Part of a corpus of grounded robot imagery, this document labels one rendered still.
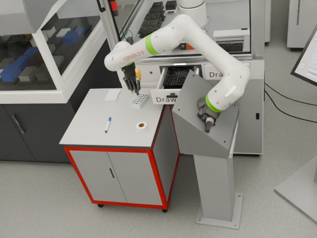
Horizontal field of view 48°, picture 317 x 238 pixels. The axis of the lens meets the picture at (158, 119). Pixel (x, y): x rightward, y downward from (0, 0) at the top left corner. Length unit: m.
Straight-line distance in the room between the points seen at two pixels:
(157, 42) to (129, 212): 1.45
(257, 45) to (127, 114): 0.94
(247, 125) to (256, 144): 0.21
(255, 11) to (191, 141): 0.85
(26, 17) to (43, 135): 1.14
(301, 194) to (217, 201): 0.64
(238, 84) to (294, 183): 1.19
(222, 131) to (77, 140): 0.94
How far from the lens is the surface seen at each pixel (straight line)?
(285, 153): 3.07
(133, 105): 2.43
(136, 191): 2.56
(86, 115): 2.52
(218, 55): 1.97
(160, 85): 2.40
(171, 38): 1.83
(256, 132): 2.79
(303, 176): 2.88
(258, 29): 2.28
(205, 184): 2.35
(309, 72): 2.18
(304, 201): 2.75
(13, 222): 3.19
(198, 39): 1.97
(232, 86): 1.83
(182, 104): 1.91
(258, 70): 2.43
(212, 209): 2.57
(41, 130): 3.08
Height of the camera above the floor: 2.25
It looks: 40 degrees down
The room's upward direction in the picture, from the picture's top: 14 degrees counter-clockwise
